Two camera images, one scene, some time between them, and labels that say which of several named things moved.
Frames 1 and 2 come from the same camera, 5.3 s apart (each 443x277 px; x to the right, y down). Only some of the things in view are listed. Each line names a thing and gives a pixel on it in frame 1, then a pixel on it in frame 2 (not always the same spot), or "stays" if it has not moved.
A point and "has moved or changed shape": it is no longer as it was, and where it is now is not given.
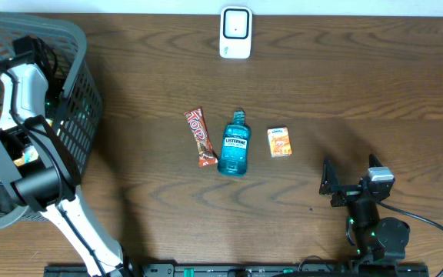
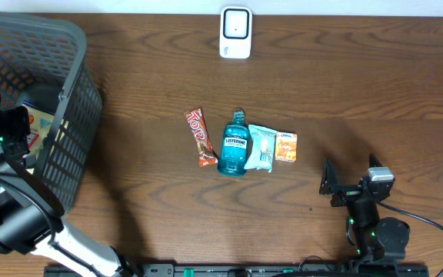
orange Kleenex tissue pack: [279, 141] has moved or changed shape
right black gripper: [330, 185] stays
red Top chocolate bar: [207, 155] stays
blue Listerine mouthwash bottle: [234, 155] stays
